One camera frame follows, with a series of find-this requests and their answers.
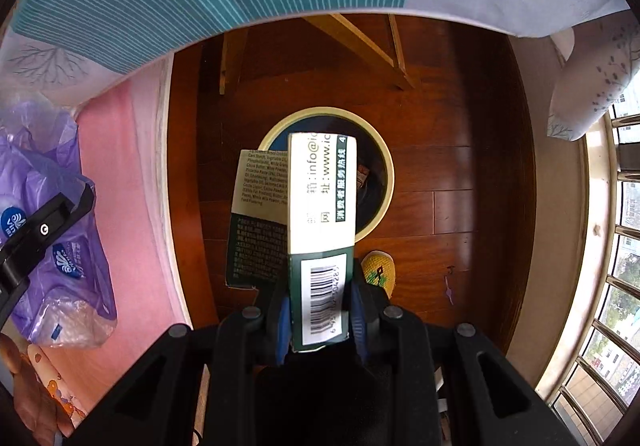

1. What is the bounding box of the purple bag of tissue packs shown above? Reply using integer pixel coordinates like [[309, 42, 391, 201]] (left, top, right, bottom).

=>
[[0, 96, 118, 349]]

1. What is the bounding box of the person's left hand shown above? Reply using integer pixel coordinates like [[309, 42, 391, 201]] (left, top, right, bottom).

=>
[[0, 332, 71, 444]]

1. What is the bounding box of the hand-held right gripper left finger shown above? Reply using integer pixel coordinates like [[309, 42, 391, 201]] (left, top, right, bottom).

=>
[[62, 276, 293, 446]]

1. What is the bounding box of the green and white carton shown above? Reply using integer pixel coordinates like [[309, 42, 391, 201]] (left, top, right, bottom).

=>
[[226, 132, 359, 353]]

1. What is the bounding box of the teal striped tree print tablecloth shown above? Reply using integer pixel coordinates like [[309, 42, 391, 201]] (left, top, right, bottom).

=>
[[0, 0, 632, 107]]

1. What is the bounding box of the round cream rimmed trash bin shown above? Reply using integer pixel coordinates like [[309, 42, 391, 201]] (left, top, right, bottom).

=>
[[257, 107, 396, 244]]

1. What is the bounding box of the pink bed sheet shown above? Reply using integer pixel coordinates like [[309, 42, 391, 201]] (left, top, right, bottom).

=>
[[20, 61, 223, 446]]

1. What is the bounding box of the window with metal bars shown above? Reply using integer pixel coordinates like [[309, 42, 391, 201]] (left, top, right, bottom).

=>
[[535, 111, 640, 446]]

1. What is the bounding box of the yellow knitted slipper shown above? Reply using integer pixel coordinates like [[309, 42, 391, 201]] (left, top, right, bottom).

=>
[[361, 250, 398, 302]]

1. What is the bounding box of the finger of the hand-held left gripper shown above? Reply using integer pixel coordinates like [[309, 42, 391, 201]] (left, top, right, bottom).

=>
[[0, 183, 97, 324]]

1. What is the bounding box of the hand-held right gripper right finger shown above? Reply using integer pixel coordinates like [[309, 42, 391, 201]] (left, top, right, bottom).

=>
[[347, 271, 583, 446]]

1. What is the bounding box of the cartoon printed cloth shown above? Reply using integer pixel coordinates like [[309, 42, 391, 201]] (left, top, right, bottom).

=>
[[26, 343, 88, 429]]

